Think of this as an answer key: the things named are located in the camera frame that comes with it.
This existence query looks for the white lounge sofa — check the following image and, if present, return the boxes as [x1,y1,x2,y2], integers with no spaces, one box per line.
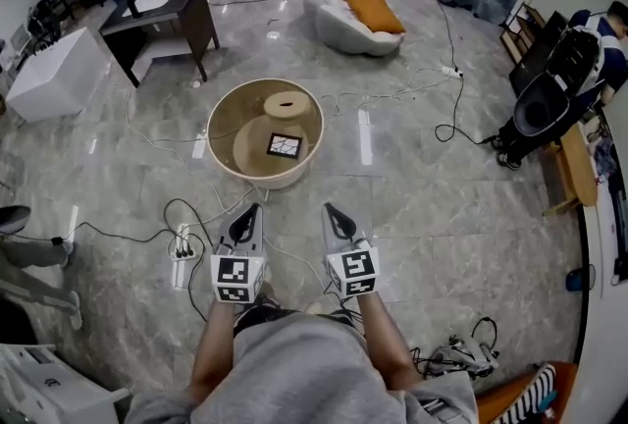
[302,0,405,57]

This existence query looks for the long black cable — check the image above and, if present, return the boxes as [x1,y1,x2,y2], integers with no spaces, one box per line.
[48,197,217,323]
[433,2,499,146]

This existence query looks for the orange striped box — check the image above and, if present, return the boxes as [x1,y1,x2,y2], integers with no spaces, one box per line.
[474,359,581,424]

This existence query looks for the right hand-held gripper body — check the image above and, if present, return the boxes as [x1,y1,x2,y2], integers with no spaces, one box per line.
[324,237,382,298]

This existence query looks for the black framed branch picture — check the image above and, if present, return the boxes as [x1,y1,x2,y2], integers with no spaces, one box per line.
[265,132,304,162]

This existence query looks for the person's left forearm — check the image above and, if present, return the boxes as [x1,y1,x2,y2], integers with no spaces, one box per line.
[188,297,249,406]

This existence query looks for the person's black shorts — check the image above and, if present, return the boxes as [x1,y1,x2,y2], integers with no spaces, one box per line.
[234,302,364,340]

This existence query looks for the blue round object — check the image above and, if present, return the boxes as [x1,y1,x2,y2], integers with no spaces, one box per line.
[565,264,598,294]

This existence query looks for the orange cushion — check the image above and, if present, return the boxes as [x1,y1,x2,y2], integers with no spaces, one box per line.
[341,0,406,35]

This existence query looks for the white power strip black plugs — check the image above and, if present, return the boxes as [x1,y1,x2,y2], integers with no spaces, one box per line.
[168,235,207,263]

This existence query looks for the long white cable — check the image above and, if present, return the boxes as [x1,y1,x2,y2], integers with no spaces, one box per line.
[115,82,271,227]
[318,66,445,119]

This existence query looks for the round glass-top beige table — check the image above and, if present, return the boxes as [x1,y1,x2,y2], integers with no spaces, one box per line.
[205,78,326,191]

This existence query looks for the black media stand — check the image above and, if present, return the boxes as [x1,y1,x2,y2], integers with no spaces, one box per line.
[507,10,571,98]

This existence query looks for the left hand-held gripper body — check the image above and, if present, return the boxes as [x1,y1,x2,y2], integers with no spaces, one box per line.
[210,238,269,305]

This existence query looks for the person's right forearm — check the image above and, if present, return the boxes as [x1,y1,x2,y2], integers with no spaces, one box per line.
[356,291,424,395]

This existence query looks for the white grey device with cables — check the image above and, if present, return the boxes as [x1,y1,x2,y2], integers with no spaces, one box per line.
[414,316,502,383]

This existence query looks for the white rectangular cabinet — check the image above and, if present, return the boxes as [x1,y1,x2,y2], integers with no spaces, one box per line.
[4,26,112,124]

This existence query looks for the wooden open shelf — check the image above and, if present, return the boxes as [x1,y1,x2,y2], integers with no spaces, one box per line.
[498,1,549,66]

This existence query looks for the person's grey sweatshirt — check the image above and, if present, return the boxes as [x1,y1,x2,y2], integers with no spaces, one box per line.
[125,312,480,424]

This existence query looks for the wooden bench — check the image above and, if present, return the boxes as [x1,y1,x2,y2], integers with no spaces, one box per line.
[541,124,600,218]

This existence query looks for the dark wooden sink cabinet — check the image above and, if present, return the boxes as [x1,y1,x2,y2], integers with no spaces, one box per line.
[97,0,221,89]

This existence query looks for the white drawer cabinet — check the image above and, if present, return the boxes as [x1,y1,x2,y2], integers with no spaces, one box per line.
[0,342,131,424]

